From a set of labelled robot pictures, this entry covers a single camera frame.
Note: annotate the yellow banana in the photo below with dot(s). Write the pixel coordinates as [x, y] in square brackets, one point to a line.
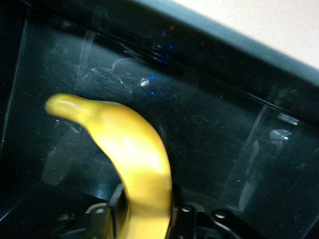
[134, 149]

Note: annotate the brown table cover sheet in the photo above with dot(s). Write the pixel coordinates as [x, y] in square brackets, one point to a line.
[274, 25]

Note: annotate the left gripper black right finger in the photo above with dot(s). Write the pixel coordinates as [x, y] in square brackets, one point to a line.
[189, 224]

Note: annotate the black plastic box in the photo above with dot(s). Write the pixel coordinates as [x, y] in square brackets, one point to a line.
[224, 149]

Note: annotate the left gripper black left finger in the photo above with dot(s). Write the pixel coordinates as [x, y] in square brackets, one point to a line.
[99, 224]

